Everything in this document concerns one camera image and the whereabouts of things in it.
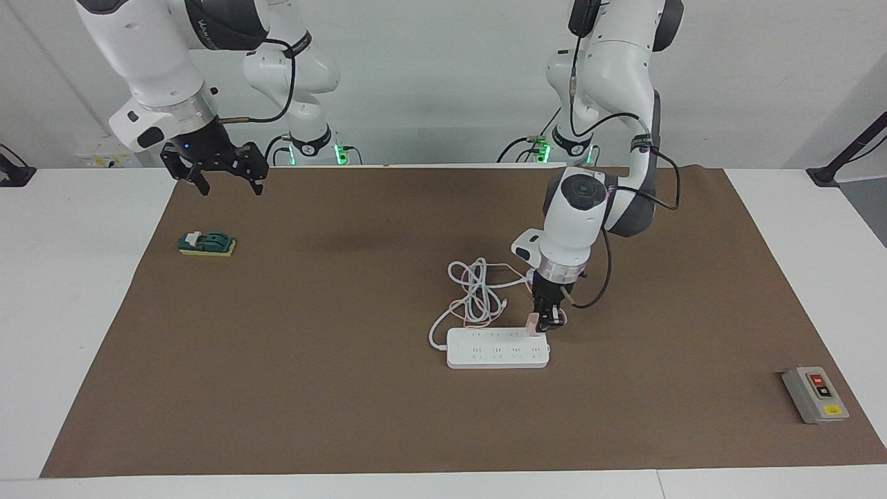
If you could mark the black camera stand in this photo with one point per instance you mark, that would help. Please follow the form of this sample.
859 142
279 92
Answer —
14 177
824 177

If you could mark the grey on-off switch box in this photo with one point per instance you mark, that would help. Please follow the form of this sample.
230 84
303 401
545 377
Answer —
811 398

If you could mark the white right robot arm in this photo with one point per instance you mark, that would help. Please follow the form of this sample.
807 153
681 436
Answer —
138 55

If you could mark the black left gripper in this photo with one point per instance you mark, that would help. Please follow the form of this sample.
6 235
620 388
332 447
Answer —
554 291

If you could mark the green knife switch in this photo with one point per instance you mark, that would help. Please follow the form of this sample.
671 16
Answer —
211 242

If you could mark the brown table mat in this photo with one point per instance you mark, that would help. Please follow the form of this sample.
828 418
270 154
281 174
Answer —
277 381

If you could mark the white power strip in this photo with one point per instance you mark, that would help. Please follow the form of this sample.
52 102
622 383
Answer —
485 360

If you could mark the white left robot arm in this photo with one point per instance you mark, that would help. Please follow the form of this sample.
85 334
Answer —
582 215

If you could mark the pink charger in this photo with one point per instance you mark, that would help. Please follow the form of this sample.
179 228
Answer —
532 326

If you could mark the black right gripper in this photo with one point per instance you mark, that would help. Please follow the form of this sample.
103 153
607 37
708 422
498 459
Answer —
201 142

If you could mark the white wall socket box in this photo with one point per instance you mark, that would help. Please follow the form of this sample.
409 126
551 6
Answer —
104 161

